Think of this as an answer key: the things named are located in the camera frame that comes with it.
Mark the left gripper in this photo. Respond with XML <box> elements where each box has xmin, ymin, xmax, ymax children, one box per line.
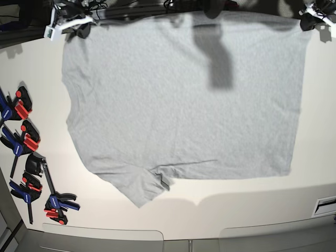
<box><xmin>300</xmin><ymin>0</ymin><xmax>335</xmax><ymax>32</ymax></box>

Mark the grey T-shirt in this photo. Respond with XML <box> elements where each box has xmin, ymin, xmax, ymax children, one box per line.
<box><xmin>62</xmin><ymin>13</ymin><xmax>311</xmax><ymax>207</ymax></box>

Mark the blue red clamp top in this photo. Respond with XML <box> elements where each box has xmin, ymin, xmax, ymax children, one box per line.
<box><xmin>1</xmin><ymin>86</ymin><xmax>33</xmax><ymax>126</ymax></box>

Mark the blue red clamp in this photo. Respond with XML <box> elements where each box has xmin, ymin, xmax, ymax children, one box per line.
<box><xmin>1</xmin><ymin>86</ymin><xmax>33</xmax><ymax>126</ymax></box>
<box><xmin>1</xmin><ymin>120</ymin><xmax>40</xmax><ymax>178</ymax></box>
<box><xmin>9</xmin><ymin>171</ymin><xmax>43</xmax><ymax>224</ymax></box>

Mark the long bar clamp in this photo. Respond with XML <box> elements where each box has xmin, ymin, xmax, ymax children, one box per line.
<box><xmin>25</xmin><ymin>154</ymin><xmax>80</xmax><ymax>225</ymax></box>

